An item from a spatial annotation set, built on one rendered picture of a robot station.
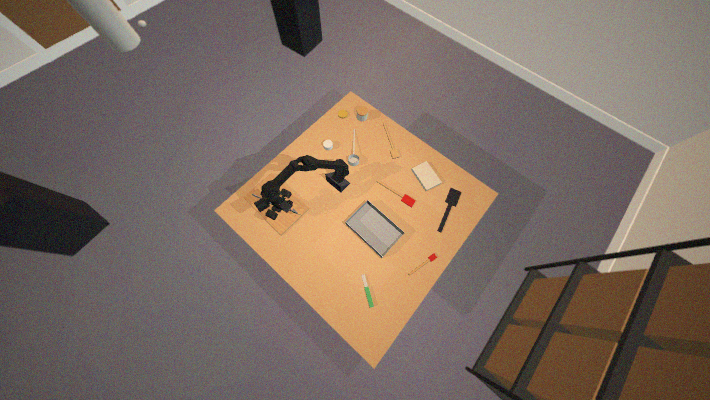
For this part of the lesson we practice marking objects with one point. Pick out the light brown wooden board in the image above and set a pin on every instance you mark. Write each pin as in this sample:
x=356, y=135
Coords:
x=284, y=220

